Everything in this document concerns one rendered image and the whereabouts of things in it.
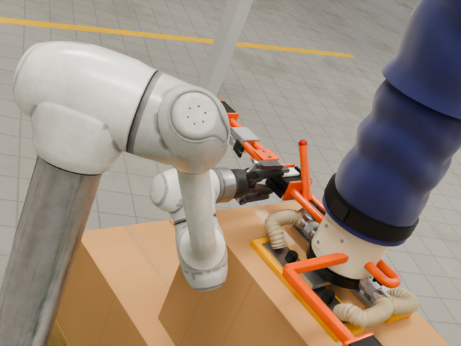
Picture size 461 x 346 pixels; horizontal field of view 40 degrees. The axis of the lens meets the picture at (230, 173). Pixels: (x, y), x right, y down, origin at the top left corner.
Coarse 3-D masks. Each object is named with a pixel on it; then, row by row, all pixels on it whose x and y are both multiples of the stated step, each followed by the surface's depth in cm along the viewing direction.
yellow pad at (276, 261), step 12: (252, 240) 161; (264, 240) 163; (264, 252) 158; (276, 252) 159; (288, 252) 157; (276, 264) 156; (288, 288) 152; (324, 288) 153; (300, 300) 149; (324, 300) 148; (336, 300) 151; (312, 312) 146; (324, 324) 144; (348, 324) 146
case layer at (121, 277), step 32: (160, 224) 243; (96, 256) 215; (128, 256) 221; (160, 256) 227; (96, 288) 213; (128, 288) 208; (160, 288) 213; (64, 320) 233; (96, 320) 214; (128, 320) 198
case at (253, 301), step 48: (240, 240) 162; (288, 240) 170; (192, 288) 171; (240, 288) 155; (336, 288) 159; (192, 336) 172; (240, 336) 156; (288, 336) 143; (384, 336) 150; (432, 336) 156
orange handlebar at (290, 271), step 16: (256, 144) 181; (272, 160) 176; (304, 208) 163; (320, 256) 143; (336, 256) 145; (288, 272) 134; (304, 272) 139; (384, 272) 149; (304, 288) 131; (320, 304) 128; (336, 320) 126; (336, 336) 125; (352, 336) 123
